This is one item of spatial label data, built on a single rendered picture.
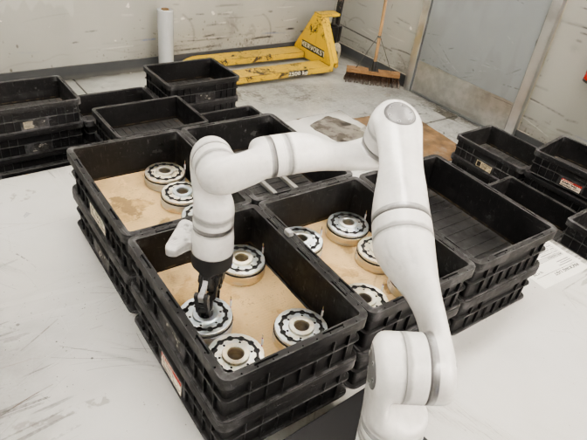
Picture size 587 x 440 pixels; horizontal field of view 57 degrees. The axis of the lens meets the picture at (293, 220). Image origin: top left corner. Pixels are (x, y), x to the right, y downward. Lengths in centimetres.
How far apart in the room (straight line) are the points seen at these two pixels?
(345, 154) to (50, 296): 76
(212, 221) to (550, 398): 82
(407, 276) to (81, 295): 81
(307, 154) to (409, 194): 18
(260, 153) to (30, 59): 351
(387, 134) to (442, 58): 366
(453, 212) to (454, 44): 303
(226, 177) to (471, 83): 368
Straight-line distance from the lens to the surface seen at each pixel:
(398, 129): 91
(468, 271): 116
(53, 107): 252
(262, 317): 108
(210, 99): 282
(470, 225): 150
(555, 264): 172
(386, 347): 69
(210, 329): 101
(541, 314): 152
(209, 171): 82
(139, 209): 136
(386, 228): 80
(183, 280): 115
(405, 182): 84
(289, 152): 87
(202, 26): 468
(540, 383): 134
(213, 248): 92
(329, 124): 216
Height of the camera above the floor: 160
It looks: 35 degrees down
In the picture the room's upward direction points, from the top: 8 degrees clockwise
